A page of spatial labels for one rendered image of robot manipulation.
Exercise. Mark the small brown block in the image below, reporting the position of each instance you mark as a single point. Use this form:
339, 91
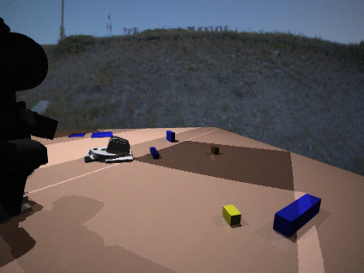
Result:
215, 150

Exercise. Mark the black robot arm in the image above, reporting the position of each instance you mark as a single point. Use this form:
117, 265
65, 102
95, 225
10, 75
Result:
24, 65

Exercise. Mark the small yellow block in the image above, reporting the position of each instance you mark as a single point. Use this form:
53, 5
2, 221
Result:
231, 214

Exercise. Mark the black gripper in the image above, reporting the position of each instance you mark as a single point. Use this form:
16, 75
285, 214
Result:
19, 156

